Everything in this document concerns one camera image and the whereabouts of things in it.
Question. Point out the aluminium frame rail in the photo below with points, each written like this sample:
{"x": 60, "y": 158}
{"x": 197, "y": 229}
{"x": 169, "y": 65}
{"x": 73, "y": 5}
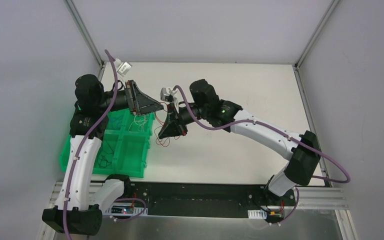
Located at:
{"x": 321, "y": 198}

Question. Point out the green plastic compartment bin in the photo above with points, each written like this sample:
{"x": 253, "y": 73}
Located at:
{"x": 125, "y": 145}

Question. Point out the left white cable duct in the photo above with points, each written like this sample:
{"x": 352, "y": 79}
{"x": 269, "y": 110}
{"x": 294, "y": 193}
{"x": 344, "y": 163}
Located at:
{"x": 124, "y": 211}

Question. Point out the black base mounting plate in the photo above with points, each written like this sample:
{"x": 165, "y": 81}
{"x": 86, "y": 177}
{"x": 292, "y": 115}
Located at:
{"x": 232, "y": 201}

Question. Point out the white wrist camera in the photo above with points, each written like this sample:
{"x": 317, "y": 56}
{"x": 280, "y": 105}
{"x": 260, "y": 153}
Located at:
{"x": 169, "y": 95}
{"x": 122, "y": 67}

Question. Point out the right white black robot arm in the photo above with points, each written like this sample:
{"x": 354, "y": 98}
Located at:
{"x": 300, "y": 150}

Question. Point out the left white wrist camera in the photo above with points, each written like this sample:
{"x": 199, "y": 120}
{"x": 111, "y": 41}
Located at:
{"x": 122, "y": 67}

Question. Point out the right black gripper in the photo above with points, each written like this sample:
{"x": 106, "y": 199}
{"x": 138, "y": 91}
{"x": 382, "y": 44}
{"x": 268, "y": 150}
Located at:
{"x": 177, "y": 119}

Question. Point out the white cable duct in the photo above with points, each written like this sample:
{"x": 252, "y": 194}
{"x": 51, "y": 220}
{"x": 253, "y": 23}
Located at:
{"x": 257, "y": 214}
{"x": 124, "y": 211}

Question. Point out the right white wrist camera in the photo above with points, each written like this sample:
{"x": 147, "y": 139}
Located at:
{"x": 169, "y": 95}

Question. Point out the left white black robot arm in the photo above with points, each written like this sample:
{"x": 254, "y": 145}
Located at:
{"x": 76, "y": 211}

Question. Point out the right white cable duct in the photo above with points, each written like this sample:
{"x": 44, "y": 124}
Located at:
{"x": 257, "y": 214}

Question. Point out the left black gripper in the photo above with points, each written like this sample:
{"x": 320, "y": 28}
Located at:
{"x": 132, "y": 98}

